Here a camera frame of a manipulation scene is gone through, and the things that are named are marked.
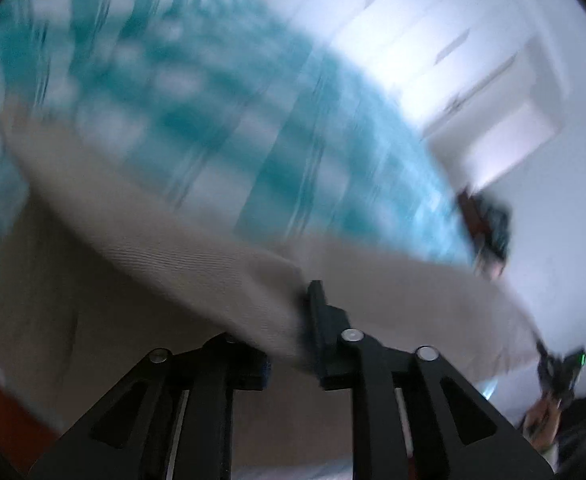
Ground beige pants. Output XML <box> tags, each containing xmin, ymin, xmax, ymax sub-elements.
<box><xmin>0</xmin><ymin>105</ymin><xmax>544</xmax><ymax>471</ymax></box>

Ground pile of clothes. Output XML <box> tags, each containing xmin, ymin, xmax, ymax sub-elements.
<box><xmin>473</xmin><ymin>195</ymin><xmax>514</xmax><ymax>278</ymax></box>

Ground person's right hand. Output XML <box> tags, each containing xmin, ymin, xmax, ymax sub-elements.
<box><xmin>523</xmin><ymin>397</ymin><xmax>565</xmax><ymax>447</ymax></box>

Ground teal plaid bed cover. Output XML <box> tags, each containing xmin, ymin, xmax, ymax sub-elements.
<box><xmin>0</xmin><ymin>0</ymin><xmax>474</xmax><ymax>286</ymax></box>

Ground white wardrobe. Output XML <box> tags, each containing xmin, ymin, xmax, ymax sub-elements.
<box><xmin>253</xmin><ymin>0</ymin><xmax>539</xmax><ymax>131</ymax></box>

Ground white door black handle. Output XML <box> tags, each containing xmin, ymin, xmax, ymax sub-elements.
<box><xmin>423</xmin><ymin>35</ymin><xmax>571</xmax><ymax>191</ymax></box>

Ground orange white fleece blanket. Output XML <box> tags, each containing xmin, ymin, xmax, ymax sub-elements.
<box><xmin>0</xmin><ymin>360</ymin><xmax>58</xmax><ymax>471</ymax></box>

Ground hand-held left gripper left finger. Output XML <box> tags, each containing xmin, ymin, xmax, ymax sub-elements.
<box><xmin>28</xmin><ymin>332</ymin><xmax>271</xmax><ymax>480</ymax></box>

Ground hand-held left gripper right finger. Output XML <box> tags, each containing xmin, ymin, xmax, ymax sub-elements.
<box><xmin>307</xmin><ymin>280</ymin><xmax>556</xmax><ymax>480</ymax></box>

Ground dark wooden dresser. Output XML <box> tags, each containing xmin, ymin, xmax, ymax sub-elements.
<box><xmin>456</xmin><ymin>187</ymin><xmax>489</xmax><ymax>261</ymax></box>

